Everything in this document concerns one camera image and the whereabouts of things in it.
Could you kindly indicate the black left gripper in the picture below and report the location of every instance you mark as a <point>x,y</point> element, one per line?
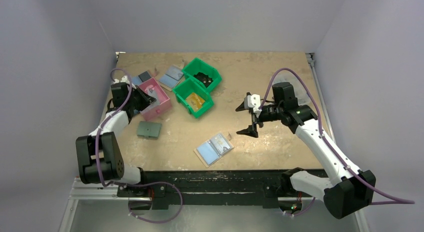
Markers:
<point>144,98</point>

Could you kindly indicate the aluminium front frame rail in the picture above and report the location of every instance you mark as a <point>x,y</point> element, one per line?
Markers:
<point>92,208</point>

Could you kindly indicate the green bin with black parts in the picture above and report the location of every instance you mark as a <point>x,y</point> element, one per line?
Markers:
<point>197,65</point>

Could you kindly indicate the aluminium frame rail right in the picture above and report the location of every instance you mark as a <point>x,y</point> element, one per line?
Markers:
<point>312,62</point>

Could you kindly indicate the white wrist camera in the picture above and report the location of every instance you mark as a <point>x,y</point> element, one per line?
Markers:
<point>253,102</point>
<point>124,79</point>

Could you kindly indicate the beige leather card holder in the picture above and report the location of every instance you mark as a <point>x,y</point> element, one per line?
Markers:
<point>206,151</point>

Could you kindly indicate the aluminium frame rail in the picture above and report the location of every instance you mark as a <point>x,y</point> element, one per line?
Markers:
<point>312,62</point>
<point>92,208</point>

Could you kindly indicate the black parts in bin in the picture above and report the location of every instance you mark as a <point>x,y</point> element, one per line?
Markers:
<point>204,79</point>

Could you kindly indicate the clear plastic screw organizer box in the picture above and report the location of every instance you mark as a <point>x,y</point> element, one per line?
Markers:
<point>299,90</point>

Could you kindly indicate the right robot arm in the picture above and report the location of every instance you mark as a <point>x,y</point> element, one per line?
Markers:
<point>344,190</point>

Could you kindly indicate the light blue open card holder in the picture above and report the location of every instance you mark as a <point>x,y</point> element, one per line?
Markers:
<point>171,78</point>

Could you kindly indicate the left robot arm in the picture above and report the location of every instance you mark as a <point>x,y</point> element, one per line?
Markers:
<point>98,155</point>

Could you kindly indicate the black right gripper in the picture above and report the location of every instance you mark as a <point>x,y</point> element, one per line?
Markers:
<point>255,116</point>

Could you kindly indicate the green closed card holder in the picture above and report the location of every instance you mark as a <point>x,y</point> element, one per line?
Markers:
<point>148,130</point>

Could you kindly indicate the blue grey open card holder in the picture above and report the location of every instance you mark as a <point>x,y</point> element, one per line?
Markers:
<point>141,78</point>

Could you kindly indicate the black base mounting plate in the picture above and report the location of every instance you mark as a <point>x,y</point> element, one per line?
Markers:
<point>213,188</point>

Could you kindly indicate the pink box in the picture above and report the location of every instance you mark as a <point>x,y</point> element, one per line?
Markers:
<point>162,104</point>

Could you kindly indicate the green bin with yellow card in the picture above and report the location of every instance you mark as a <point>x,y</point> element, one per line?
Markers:
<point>184,89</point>

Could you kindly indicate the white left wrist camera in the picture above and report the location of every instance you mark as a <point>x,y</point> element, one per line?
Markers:
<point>124,79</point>

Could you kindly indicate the white VIP card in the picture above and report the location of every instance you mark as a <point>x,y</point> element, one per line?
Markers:
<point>221,144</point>

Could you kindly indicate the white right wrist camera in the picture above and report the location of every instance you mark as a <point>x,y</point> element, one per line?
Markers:
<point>253,102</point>

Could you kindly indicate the yellow card in bin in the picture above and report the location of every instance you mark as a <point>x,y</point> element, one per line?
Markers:
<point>195,101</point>

